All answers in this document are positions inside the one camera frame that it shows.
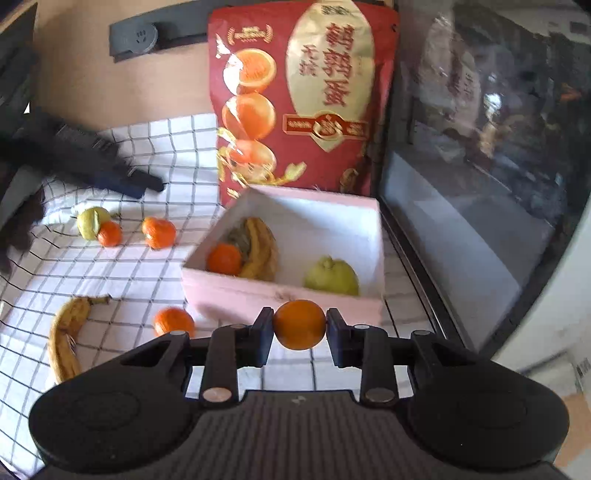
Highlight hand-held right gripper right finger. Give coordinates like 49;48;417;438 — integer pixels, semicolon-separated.
326;308;490;403

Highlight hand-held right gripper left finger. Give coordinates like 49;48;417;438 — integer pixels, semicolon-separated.
117;307;274;404

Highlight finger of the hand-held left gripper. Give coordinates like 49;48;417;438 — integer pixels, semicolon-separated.
95;159;164;200

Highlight orange tangerine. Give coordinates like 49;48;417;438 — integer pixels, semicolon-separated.
206;244;243;276
141;217;177;250
153;307;196;339
273;299;327;350
97;222;123;247

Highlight pink cardboard box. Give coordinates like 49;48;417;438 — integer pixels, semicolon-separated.
181;185;385;333

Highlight yellow-green pear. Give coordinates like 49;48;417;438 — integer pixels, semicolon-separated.
76;207;112;240

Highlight green apple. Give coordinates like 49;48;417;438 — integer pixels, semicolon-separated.
303;256;360;297

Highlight yellow banana bunch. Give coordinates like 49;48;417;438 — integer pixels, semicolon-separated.
226;217;280;282

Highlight brown-spotted banana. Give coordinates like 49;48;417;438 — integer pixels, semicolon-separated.
48;294;112;385

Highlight person's left hand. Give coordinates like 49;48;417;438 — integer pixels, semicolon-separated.
0;194;45;274

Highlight white black-checked tablecloth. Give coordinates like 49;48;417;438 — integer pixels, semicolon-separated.
0;113;439;480

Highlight dark monitor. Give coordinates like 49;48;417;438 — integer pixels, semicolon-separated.
0;2;40;116

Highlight red snack bag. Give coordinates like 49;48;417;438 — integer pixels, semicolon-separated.
208;0;400;208

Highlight glass-sided computer case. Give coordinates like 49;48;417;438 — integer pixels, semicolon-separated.
372;0;591;370

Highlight black wall socket strip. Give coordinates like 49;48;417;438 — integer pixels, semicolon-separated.
109;7;213;63

